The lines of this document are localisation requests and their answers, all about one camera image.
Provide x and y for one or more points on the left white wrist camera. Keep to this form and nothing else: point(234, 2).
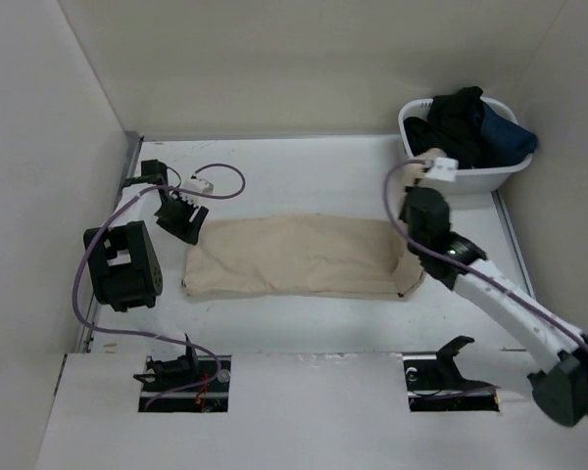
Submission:
point(199, 185)

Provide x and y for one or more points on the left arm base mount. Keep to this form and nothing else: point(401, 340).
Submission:
point(185, 385)

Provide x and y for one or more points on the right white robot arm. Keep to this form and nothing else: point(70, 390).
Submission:
point(555, 374)

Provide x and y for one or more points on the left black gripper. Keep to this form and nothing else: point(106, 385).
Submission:
point(187, 229)

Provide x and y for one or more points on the black garment in basket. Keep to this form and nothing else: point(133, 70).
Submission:
point(453, 125)

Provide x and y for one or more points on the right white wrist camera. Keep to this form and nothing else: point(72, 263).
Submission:
point(436, 169)

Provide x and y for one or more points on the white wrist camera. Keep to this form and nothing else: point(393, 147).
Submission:
point(199, 185)
point(436, 169)

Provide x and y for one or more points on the white laundry basket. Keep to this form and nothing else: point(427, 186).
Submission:
point(468, 181)

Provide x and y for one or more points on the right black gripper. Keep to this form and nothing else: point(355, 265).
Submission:
point(403, 209)

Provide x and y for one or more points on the beige trousers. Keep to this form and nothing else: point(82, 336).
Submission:
point(305, 254)

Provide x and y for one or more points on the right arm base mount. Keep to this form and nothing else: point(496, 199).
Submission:
point(435, 384)

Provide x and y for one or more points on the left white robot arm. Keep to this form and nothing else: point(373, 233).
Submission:
point(126, 274)

